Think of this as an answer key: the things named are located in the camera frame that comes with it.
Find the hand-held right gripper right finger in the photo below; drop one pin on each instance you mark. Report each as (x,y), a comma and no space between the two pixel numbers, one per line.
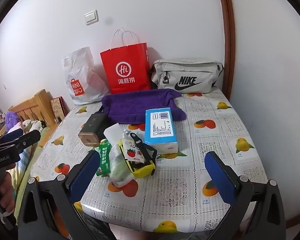
(220,177)

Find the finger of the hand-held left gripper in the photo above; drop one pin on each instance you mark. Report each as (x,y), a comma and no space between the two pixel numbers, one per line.
(27,137)
(7,151)

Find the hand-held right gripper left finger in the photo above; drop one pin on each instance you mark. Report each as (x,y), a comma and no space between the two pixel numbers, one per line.
(85,171)

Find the green snack packet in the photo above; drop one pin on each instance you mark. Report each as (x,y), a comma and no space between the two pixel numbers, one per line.
(103,160)

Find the clear plastic bag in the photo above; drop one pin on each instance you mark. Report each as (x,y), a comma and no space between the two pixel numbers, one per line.
(118,170)

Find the tomato print sachet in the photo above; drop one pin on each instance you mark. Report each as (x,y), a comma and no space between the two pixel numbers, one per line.
(133,151)

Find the purple fabric storage basket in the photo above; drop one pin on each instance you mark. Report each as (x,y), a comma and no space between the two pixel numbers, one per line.
(130,105)

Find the person's left hand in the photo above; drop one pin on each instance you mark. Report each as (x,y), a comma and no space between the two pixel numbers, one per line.
(6,192)

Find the white spotted plush toy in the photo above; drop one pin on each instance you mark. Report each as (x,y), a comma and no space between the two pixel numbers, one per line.
(31,125)

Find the purple plush toy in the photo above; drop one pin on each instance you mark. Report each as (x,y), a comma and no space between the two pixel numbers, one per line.
(12,121)

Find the green blanket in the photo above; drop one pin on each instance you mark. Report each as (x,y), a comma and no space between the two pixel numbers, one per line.
(25,180)

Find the wooden bed headboard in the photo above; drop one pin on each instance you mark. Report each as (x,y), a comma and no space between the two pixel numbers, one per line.
(32,105)

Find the illustrated brown book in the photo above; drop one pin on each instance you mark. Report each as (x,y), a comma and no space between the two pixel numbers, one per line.
(58,108)

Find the dark green gold box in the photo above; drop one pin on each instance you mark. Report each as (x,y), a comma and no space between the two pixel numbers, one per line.
(93,127)

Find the blue tissue box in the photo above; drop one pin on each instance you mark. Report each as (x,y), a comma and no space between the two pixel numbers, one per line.
(160,127)

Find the white plastic shopping bag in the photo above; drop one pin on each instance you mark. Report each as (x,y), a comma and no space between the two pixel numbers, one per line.
(86,80)

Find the red paper shopping bag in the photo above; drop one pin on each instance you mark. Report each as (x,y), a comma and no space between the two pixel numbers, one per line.
(125,72)

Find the grey waist bag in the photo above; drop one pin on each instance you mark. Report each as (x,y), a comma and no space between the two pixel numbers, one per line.
(187,73)

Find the brown wooden door frame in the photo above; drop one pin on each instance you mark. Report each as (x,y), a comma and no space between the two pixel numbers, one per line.
(227,42)

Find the white wall light switch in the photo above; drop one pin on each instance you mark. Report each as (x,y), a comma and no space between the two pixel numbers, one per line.
(91,17)

